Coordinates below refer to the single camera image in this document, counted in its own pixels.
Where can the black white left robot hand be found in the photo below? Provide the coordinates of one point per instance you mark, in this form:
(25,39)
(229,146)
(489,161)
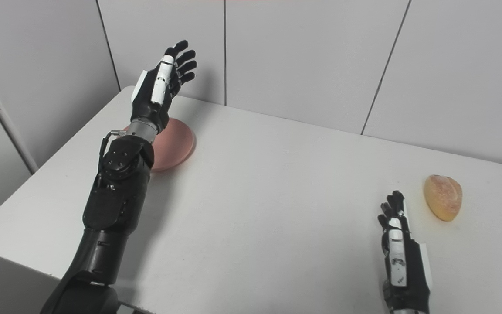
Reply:
(157,93)

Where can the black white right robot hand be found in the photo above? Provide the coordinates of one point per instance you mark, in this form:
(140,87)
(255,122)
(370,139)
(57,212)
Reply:
(403,270)

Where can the pink round plate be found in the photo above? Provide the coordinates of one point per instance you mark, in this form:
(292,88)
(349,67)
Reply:
(177,144)

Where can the golden bread roll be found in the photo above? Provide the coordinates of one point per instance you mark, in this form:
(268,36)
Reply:
(443,198)

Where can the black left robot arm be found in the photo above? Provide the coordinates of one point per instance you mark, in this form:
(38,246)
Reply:
(116,196)

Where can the white partition frame post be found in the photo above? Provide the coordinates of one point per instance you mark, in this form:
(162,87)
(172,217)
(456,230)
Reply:
(2,117)

